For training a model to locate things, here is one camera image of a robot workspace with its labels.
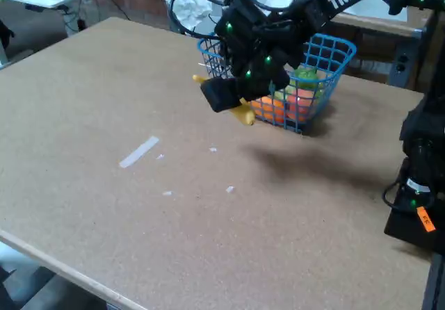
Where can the small black camera box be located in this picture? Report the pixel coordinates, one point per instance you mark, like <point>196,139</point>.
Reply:
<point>243,9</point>

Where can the round green toy fruit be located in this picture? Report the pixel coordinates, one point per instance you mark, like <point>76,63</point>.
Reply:
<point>306,77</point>

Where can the grey metal post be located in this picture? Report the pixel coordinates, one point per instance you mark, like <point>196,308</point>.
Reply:
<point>403,63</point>

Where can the yellow toy banana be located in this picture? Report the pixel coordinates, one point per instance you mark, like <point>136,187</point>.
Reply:
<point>245,115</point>

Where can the toy orange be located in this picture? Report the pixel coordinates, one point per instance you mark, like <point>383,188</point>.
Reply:
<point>269,110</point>

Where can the long white tape strip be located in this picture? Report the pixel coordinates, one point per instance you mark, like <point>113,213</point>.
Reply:
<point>139,152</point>

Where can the red-orange toy pomegranate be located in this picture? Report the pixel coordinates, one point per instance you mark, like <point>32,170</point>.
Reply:
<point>300,106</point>

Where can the orange label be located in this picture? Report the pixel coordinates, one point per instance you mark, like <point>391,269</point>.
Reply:
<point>426,219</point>

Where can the black hanging plug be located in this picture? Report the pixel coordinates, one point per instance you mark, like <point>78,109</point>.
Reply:
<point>81,24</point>

